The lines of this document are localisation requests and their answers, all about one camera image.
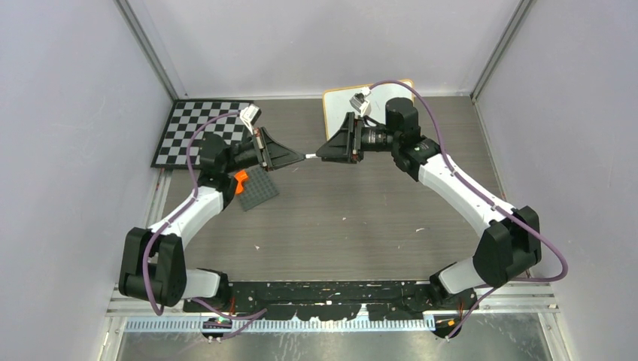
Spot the grey studded baseplate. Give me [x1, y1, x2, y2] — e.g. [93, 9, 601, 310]
[235, 167, 279, 211]

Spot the purple cable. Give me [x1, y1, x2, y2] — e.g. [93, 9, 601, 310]
[366, 79, 570, 342]
[141, 111, 270, 340]

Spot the orange curved block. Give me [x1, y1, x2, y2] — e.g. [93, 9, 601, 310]
[234, 170, 250, 195]

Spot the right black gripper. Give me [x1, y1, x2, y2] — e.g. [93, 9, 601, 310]
[316, 112, 399, 165]

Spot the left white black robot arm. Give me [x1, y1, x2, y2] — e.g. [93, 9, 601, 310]
[118, 127, 305, 311]

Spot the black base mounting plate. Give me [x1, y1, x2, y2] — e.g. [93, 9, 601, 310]
[202, 281, 477, 321]

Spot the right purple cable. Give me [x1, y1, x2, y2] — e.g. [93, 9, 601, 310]
[366, 79, 570, 342]

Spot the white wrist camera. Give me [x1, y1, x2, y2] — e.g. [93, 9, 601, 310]
[349, 86, 371, 117]
[239, 104, 261, 134]

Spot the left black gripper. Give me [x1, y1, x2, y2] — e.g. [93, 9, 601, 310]
[223, 127, 304, 174]

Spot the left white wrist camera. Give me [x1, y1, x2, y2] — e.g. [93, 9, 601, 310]
[239, 104, 261, 134]

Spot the aluminium frame rail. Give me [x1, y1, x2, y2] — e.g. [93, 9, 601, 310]
[107, 281, 559, 335]

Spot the yellow framed whiteboard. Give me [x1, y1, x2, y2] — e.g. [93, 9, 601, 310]
[322, 83, 415, 140]

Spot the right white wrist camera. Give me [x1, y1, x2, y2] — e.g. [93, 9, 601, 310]
[349, 86, 371, 117]

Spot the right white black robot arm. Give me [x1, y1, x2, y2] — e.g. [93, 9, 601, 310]
[316, 98, 542, 309]

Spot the black white checkerboard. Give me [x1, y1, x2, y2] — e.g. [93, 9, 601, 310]
[151, 99, 252, 169]

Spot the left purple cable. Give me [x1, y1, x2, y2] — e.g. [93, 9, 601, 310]
[141, 111, 270, 340]

